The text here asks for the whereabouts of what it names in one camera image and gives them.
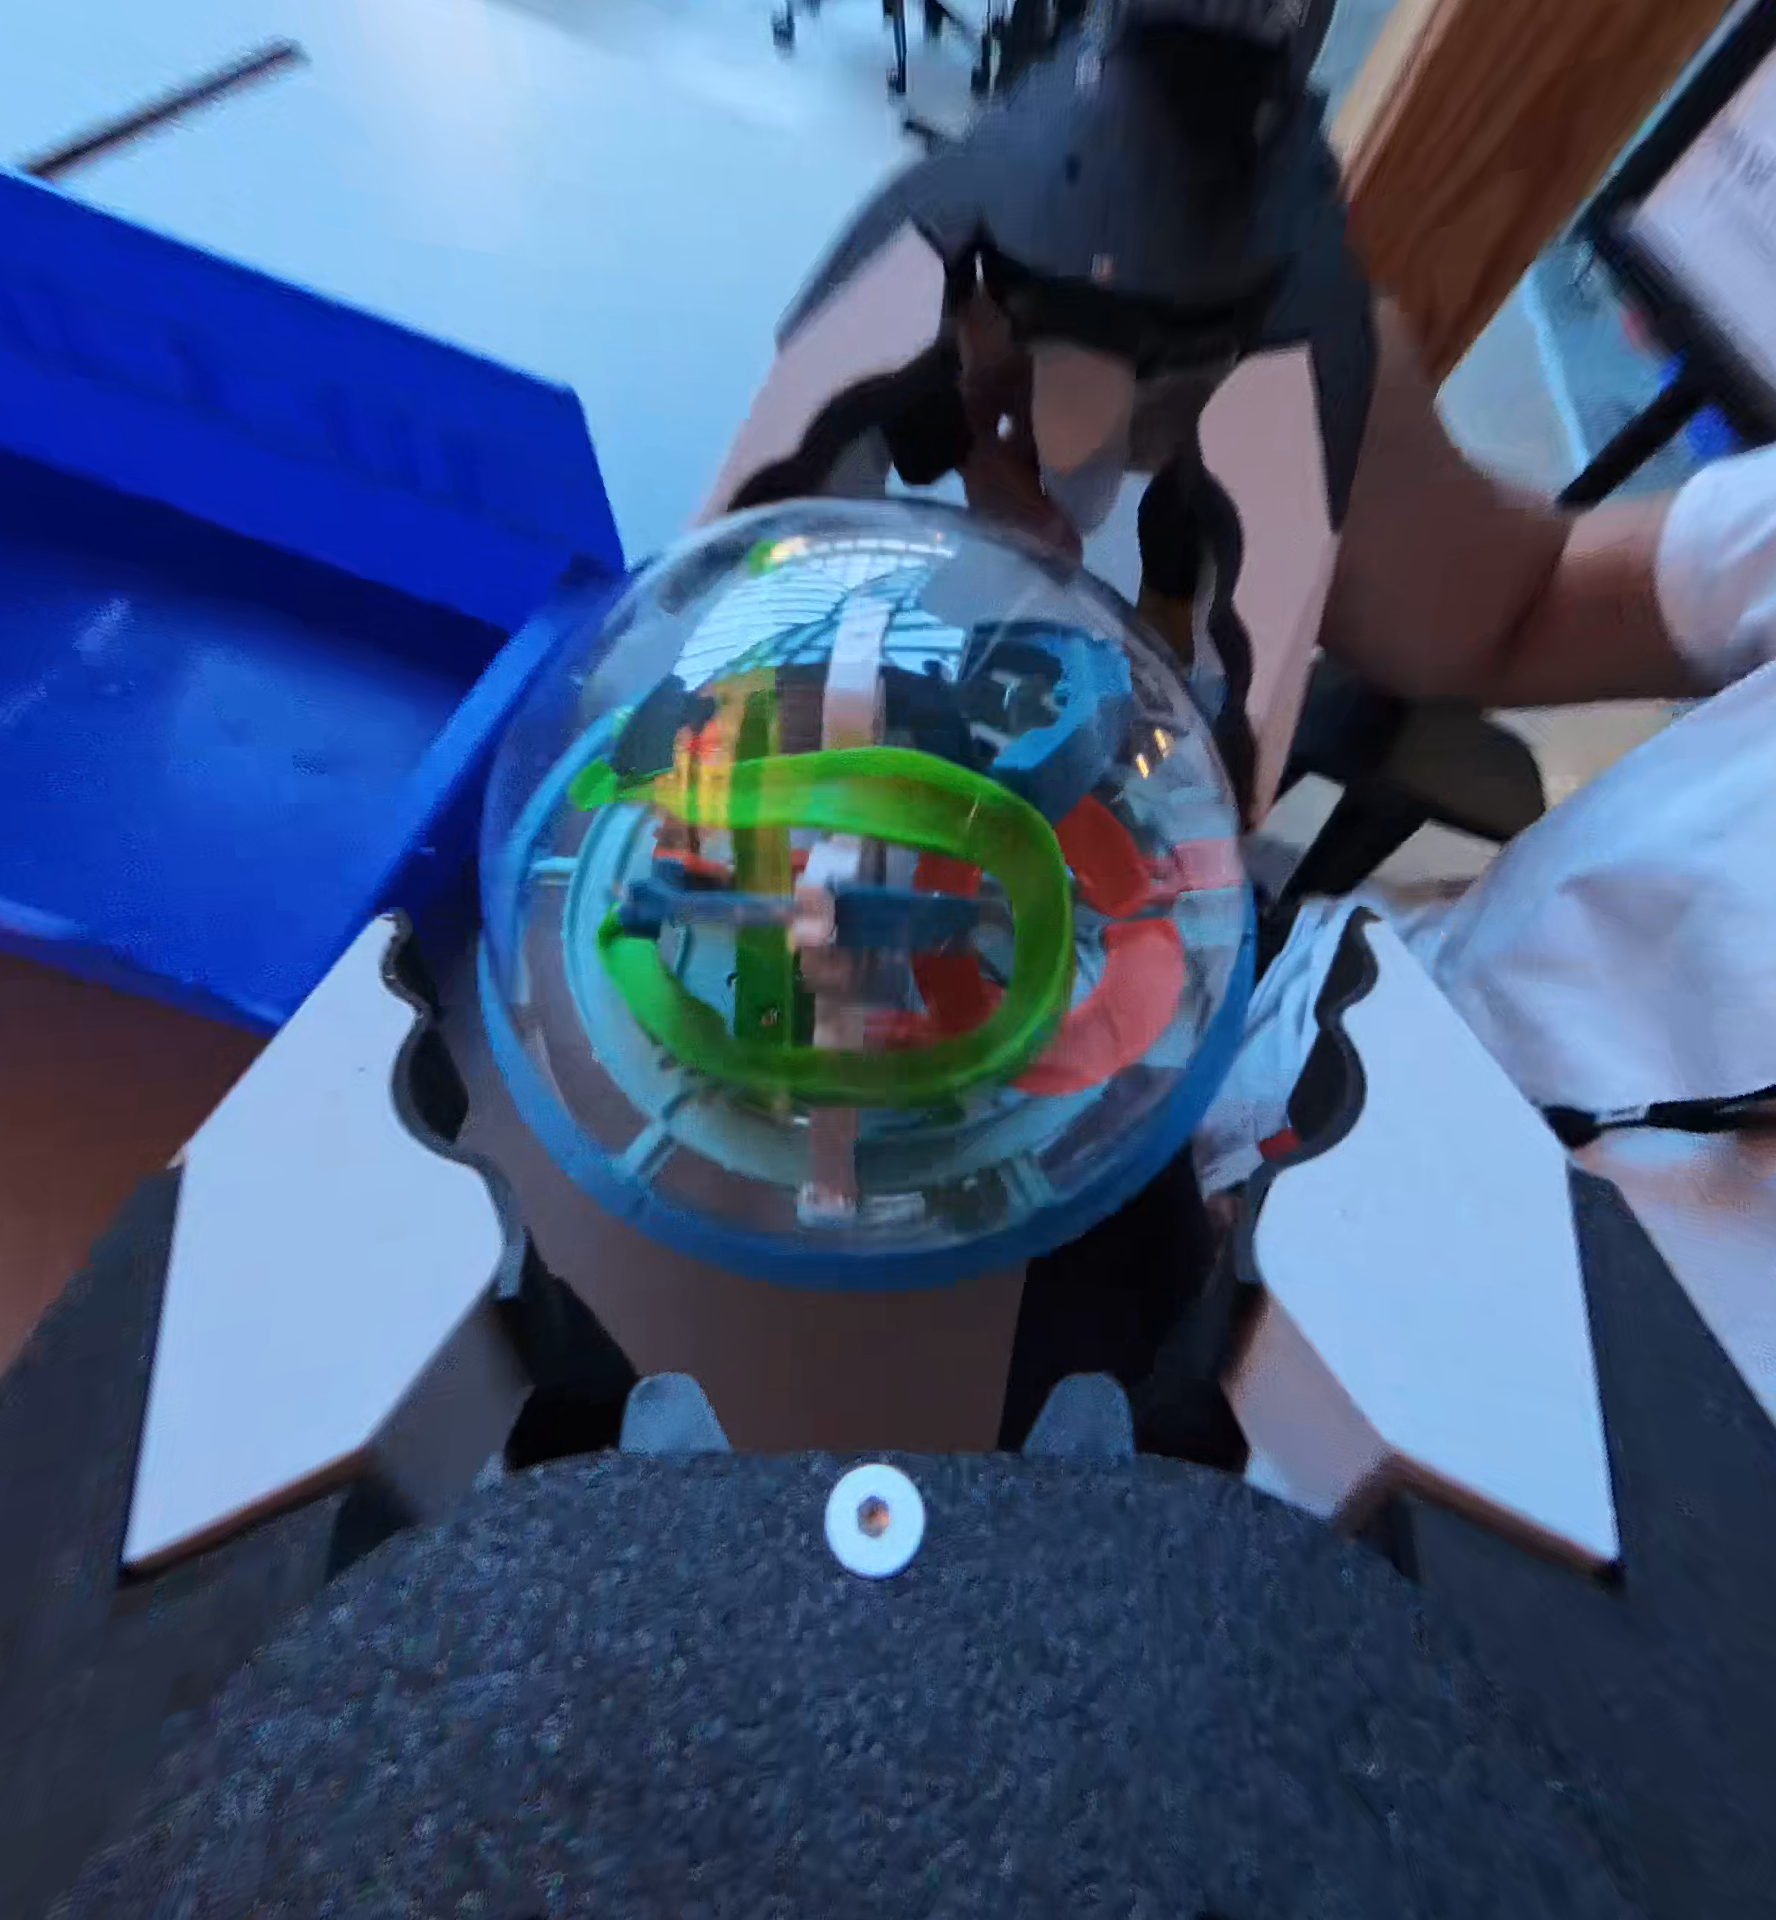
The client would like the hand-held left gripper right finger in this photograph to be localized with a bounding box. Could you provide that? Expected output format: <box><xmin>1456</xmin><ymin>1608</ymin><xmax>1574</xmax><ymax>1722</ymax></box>
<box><xmin>1204</xmin><ymin>900</ymin><xmax>1623</xmax><ymax>1573</ymax></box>

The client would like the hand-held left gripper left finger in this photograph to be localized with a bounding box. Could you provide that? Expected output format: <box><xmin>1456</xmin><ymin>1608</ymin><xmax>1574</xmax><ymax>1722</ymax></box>
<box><xmin>121</xmin><ymin>907</ymin><xmax>530</xmax><ymax>1573</ymax></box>

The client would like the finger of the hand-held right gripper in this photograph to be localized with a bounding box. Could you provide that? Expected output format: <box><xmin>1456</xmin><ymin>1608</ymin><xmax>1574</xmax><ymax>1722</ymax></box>
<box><xmin>1136</xmin><ymin>341</ymin><xmax>1353</xmax><ymax>827</ymax></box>
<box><xmin>695</xmin><ymin>221</ymin><xmax>980</xmax><ymax>523</ymax></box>

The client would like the clear plastic maze ball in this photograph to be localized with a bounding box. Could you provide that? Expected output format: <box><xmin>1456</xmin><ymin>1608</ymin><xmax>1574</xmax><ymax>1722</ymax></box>
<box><xmin>474</xmin><ymin>495</ymin><xmax>1263</xmax><ymax>1295</ymax></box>

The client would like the person's right forearm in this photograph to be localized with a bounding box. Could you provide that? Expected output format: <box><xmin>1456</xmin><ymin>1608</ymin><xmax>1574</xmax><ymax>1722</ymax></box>
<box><xmin>1325</xmin><ymin>301</ymin><xmax>1714</xmax><ymax>705</ymax></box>

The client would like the black office chair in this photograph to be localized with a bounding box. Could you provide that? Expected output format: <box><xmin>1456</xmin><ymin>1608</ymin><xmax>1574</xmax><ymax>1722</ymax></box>
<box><xmin>767</xmin><ymin>0</ymin><xmax>1071</xmax><ymax>106</ymax></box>

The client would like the wooden pillar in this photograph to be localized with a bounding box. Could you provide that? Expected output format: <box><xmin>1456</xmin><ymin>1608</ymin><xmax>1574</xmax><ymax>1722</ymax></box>
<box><xmin>1339</xmin><ymin>0</ymin><xmax>1732</xmax><ymax>377</ymax></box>

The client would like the white printed instruction sheet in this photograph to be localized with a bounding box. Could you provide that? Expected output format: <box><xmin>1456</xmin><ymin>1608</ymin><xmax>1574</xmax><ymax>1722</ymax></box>
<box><xmin>1556</xmin><ymin>0</ymin><xmax>1776</xmax><ymax>512</ymax></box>

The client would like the blue plastic bin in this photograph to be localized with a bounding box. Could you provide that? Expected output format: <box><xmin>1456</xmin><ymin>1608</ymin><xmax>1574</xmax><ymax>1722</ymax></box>
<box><xmin>0</xmin><ymin>136</ymin><xmax>632</xmax><ymax>1038</ymax></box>

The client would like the black bar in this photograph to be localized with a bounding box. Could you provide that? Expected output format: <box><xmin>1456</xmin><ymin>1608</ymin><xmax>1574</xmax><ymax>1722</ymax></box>
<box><xmin>20</xmin><ymin>42</ymin><xmax>305</xmax><ymax>177</ymax></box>

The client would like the black lanyard cord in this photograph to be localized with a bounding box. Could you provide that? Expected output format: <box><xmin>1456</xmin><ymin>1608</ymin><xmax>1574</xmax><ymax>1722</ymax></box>
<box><xmin>1545</xmin><ymin>1055</ymin><xmax>1776</xmax><ymax>1147</ymax></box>

